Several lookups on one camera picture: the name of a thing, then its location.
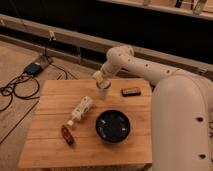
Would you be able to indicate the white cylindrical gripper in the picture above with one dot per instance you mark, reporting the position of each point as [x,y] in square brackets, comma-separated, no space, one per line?
[101,82]

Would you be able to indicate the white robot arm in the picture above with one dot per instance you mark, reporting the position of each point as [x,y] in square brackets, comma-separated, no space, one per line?
[180,107]

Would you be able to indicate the white plastic bottle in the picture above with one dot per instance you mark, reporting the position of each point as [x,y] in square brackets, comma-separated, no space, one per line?
[80,110]

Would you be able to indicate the dark chocolate bar box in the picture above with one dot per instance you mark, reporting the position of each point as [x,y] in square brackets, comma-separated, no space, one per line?
[134,91]

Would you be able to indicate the black bowl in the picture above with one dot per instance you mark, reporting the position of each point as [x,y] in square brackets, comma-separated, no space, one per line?
[112,126]

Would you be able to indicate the wooden table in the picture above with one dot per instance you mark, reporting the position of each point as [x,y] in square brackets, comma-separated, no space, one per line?
[45,148]

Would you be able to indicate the black power adapter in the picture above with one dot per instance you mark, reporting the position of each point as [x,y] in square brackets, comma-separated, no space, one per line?
[33,69]

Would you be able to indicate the red-brown snack bar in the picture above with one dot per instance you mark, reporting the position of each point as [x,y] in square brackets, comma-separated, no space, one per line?
[67,135]

